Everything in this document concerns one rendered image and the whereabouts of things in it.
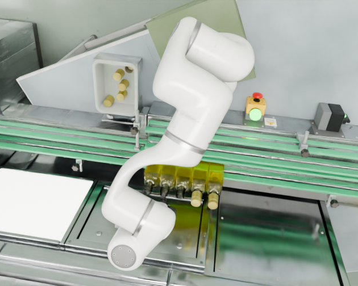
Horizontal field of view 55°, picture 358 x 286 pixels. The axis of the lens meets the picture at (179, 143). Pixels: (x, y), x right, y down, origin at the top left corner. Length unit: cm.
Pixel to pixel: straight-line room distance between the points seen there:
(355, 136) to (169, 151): 96
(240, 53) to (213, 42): 6
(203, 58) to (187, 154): 19
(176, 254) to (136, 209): 56
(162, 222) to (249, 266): 64
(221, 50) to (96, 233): 81
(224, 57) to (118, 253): 43
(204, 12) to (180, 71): 63
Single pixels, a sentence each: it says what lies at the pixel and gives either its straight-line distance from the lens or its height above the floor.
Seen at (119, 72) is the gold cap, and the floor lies 81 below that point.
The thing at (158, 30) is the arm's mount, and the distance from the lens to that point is 125.
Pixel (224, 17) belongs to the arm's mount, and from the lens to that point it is 121.
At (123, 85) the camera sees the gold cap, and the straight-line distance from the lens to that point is 138.
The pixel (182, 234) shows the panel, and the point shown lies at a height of 120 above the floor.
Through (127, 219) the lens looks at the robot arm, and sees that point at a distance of 66.
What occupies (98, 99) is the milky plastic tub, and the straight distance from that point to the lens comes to 143.
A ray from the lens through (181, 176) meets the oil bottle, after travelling 124.
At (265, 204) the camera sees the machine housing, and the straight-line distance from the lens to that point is 148.
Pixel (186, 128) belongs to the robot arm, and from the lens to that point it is 60.
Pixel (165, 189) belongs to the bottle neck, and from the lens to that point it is 120.
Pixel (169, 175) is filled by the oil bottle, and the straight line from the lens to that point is 124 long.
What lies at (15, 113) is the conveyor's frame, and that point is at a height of 85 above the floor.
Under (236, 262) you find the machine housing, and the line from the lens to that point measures 125.
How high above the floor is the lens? 202
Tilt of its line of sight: 56 degrees down
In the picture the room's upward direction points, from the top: 165 degrees counter-clockwise
